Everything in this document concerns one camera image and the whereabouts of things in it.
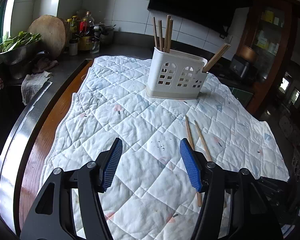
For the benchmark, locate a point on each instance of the green leafy vegetables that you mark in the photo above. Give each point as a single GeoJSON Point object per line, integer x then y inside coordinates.
{"type": "Point", "coordinates": [18, 41]}

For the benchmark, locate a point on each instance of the yellow-capped sauce bottle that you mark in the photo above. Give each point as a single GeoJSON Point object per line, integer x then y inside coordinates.
{"type": "Point", "coordinates": [75, 23]}

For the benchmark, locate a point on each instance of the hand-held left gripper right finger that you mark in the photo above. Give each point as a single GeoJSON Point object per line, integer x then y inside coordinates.
{"type": "Point", "coordinates": [191, 166]}

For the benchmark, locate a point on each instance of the clear glass jar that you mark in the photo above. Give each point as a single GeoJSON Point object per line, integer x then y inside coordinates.
{"type": "Point", "coordinates": [95, 47]}

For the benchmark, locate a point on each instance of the small white jar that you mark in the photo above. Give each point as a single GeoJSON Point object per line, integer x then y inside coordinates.
{"type": "Point", "coordinates": [73, 48]}

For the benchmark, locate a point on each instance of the cream wall socket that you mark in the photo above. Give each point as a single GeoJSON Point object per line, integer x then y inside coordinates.
{"type": "Point", "coordinates": [229, 39]}

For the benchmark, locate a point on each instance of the black range hood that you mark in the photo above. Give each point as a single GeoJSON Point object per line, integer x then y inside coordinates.
{"type": "Point", "coordinates": [195, 2]}

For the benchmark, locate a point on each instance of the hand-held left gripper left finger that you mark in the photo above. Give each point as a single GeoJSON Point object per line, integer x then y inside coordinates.
{"type": "Point", "coordinates": [112, 165]}

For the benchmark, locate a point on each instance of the white quilted cloth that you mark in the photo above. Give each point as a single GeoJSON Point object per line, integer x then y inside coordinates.
{"type": "Point", "coordinates": [140, 120]}

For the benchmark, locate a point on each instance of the metal cooking pot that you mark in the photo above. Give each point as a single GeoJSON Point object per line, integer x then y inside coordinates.
{"type": "Point", "coordinates": [107, 36]}

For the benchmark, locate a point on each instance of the green base cabinet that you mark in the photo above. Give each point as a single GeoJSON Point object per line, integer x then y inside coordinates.
{"type": "Point", "coordinates": [241, 96]}

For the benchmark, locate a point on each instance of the green-framed window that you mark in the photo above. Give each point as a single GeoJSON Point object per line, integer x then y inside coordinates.
{"type": "Point", "coordinates": [5, 7]}

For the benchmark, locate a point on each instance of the wooden glass-door cabinet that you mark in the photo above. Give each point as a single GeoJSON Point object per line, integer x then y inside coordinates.
{"type": "Point", "coordinates": [288, 42]}

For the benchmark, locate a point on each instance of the white plastic utensil holder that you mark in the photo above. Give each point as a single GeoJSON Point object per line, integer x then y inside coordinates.
{"type": "Point", "coordinates": [175, 93]}

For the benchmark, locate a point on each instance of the white dish rag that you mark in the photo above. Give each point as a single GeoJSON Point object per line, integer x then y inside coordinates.
{"type": "Point", "coordinates": [32, 86]}

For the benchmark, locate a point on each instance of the metal bowl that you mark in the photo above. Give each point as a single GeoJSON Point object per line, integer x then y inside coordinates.
{"type": "Point", "coordinates": [17, 58]}

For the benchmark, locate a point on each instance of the wooden chopstick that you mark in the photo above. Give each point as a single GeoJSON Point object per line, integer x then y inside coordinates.
{"type": "Point", "coordinates": [214, 56]}
{"type": "Point", "coordinates": [167, 32]}
{"type": "Point", "coordinates": [189, 130]}
{"type": "Point", "coordinates": [217, 59]}
{"type": "Point", "coordinates": [155, 32]}
{"type": "Point", "coordinates": [202, 140]}
{"type": "Point", "coordinates": [170, 33]}

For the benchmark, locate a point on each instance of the black gas stove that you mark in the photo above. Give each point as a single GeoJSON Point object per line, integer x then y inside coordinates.
{"type": "Point", "coordinates": [222, 73]}

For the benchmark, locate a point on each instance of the pink cloth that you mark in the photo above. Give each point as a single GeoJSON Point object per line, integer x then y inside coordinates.
{"type": "Point", "coordinates": [43, 65]}

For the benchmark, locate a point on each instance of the black rice cooker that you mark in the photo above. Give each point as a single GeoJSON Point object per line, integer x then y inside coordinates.
{"type": "Point", "coordinates": [238, 66]}

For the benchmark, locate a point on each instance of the round wooden cutting board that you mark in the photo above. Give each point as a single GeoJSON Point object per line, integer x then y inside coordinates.
{"type": "Point", "coordinates": [48, 36]}

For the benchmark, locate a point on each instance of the dark kitchen sink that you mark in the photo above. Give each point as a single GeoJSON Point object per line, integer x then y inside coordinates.
{"type": "Point", "coordinates": [5, 115]}

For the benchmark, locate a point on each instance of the golden inner pot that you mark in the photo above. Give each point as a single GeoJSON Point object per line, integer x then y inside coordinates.
{"type": "Point", "coordinates": [247, 52]}

